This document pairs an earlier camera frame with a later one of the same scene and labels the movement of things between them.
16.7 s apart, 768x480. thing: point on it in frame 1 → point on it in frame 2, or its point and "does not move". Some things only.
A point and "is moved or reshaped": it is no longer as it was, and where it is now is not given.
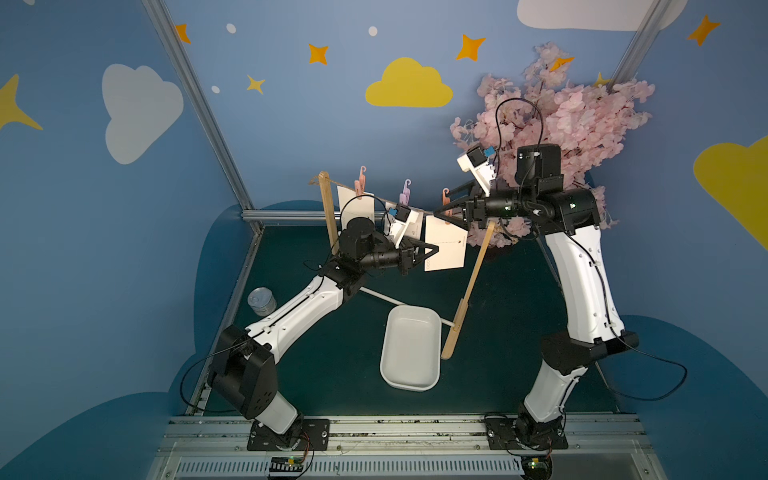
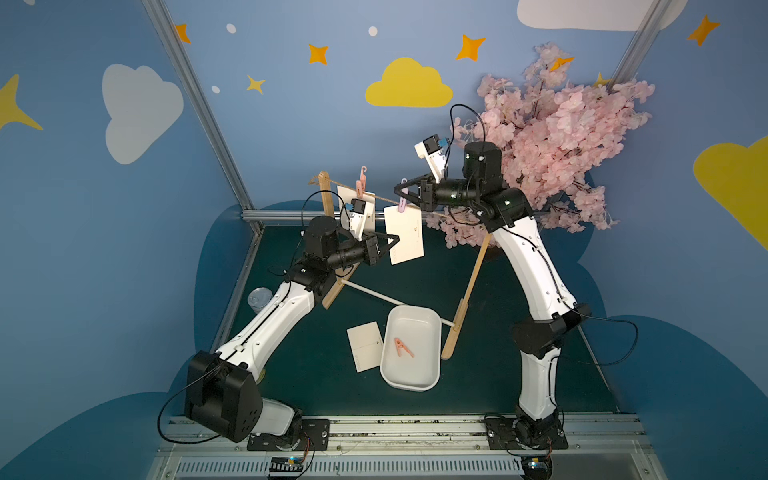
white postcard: (451, 241) → (366, 343)
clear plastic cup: (262, 301) does not move
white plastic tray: (411, 347) does not move
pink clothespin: (360, 185) does not move
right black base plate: (515, 432) does not move
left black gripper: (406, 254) → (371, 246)
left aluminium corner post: (199, 102) does not move
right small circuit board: (536, 467) does not move
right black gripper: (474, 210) → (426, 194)
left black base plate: (301, 435) does not move
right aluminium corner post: (639, 44) does not move
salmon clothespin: (446, 201) is moved or reshaped
